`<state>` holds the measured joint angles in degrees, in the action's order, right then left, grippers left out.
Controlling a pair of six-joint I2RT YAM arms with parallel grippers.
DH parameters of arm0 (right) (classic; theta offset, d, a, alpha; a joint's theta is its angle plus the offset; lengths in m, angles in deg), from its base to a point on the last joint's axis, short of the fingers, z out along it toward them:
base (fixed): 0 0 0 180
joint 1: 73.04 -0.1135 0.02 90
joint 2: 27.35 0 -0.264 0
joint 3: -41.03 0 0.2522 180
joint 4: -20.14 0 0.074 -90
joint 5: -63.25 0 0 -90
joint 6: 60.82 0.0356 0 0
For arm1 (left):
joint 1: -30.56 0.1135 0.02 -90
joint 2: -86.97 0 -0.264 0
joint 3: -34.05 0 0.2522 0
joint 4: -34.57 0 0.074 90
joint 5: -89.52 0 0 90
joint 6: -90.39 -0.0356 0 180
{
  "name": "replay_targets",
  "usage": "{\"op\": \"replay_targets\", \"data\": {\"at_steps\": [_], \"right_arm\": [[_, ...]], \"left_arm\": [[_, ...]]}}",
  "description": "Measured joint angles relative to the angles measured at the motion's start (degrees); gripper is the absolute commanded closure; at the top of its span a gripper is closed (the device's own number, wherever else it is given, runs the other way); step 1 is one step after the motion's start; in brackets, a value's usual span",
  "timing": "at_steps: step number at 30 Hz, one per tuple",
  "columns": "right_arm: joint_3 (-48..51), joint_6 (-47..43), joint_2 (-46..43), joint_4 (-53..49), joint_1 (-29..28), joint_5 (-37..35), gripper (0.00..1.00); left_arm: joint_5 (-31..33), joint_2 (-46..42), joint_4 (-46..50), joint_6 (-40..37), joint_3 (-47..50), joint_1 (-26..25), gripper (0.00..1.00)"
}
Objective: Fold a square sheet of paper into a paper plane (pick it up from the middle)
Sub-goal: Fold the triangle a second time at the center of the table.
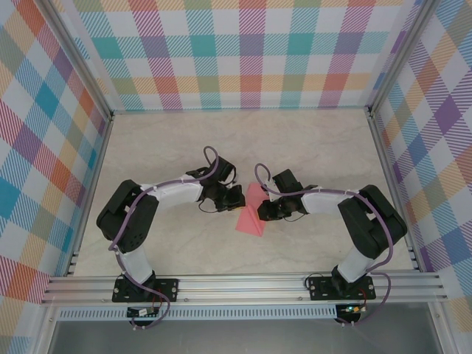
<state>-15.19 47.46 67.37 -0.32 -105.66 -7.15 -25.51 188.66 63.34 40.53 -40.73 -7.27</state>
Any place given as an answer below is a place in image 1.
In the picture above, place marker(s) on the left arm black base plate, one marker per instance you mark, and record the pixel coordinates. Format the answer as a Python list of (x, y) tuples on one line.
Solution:
[(169, 289)]

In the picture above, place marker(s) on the long aluminium base rail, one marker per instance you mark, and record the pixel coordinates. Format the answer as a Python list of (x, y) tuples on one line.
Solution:
[(239, 285)]

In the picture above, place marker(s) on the pink paper sheet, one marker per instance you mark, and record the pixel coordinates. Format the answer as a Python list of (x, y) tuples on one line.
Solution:
[(250, 223)]

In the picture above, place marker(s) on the left aluminium corner post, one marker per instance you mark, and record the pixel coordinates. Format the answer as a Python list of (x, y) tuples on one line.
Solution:
[(79, 59)]

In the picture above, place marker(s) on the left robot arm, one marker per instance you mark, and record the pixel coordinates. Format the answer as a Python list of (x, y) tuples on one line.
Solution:
[(129, 221)]

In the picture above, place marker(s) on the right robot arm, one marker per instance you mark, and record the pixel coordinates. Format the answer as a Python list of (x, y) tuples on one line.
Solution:
[(368, 221)]

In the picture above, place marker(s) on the left aluminium side rail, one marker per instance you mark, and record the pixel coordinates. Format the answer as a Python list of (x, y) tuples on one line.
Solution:
[(93, 184)]

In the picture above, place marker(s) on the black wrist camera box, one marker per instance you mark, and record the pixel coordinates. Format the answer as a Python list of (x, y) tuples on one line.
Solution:
[(285, 180), (223, 169)]

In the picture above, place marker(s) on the aluminium side rail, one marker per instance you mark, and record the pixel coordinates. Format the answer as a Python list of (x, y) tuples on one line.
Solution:
[(93, 184), (392, 184)]

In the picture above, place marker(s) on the grey metal bench panel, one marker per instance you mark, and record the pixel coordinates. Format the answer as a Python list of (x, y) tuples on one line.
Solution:
[(239, 339)]

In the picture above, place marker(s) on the right aluminium corner post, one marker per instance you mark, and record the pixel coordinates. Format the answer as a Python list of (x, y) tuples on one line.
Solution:
[(402, 55)]

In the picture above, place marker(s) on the right aluminium side rail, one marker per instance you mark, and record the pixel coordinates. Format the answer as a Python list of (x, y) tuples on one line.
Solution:
[(392, 184)]

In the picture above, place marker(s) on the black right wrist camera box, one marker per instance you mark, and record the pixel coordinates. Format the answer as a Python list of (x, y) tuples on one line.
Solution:
[(285, 180)]

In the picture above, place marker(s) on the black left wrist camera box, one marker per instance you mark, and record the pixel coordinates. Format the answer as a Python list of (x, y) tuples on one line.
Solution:
[(223, 169)]

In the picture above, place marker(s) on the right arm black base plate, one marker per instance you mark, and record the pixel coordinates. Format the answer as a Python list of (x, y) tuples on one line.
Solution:
[(319, 291)]

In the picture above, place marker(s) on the aluminium corner post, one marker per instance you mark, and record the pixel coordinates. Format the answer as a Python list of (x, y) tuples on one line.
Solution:
[(79, 59), (402, 55)]

